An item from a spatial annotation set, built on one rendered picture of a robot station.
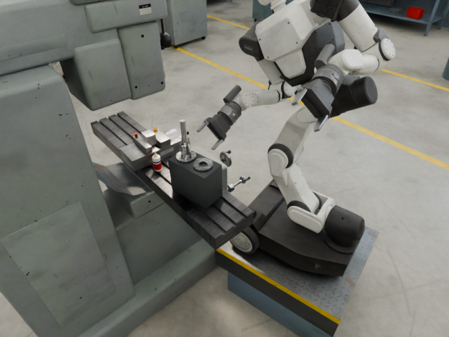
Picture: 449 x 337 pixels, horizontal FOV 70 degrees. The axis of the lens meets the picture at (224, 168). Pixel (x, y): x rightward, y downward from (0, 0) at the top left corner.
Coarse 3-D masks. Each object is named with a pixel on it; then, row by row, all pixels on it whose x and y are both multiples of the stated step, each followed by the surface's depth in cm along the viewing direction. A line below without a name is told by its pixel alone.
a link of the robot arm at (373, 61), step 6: (372, 48) 117; (378, 48) 115; (366, 54) 113; (372, 54) 115; (378, 54) 115; (366, 60) 111; (372, 60) 112; (378, 60) 115; (384, 60) 116; (366, 66) 111; (372, 66) 113; (378, 66) 116; (384, 66) 118; (360, 72) 111; (366, 72) 114; (372, 72) 116
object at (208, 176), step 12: (180, 156) 144; (192, 156) 144; (204, 156) 146; (180, 168) 142; (192, 168) 140; (204, 168) 138; (216, 168) 140; (180, 180) 147; (192, 180) 141; (204, 180) 135; (216, 180) 143; (180, 192) 153; (192, 192) 146; (204, 192) 140; (216, 192) 148; (204, 204) 145
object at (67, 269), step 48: (0, 96) 97; (48, 96) 106; (0, 144) 103; (48, 144) 113; (0, 192) 110; (48, 192) 122; (96, 192) 137; (0, 240) 118; (48, 240) 131; (96, 240) 149; (0, 288) 128; (48, 288) 143; (96, 288) 164; (48, 336) 158
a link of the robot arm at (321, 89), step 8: (320, 72) 98; (328, 72) 97; (336, 72) 98; (312, 80) 99; (320, 80) 95; (328, 80) 96; (336, 80) 97; (312, 88) 92; (320, 88) 95; (328, 88) 96; (336, 88) 97; (304, 96) 95; (312, 96) 94; (320, 96) 94; (328, 96) 96; (312, 104) 97; (320, 104) 94; (328, 104) 95; (312, 112) 98; (320, 112) 97; (328, 112) 95
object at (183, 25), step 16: (176, 0) 533; (192, 0) 556; (256, 0) 680; (288, 0) 649; (176, 16) 546; (192, 16) 570; (256, 16) 699; (160, 32) 582; (176, 32) 560; (192, 32) 586; (176, 48) 580
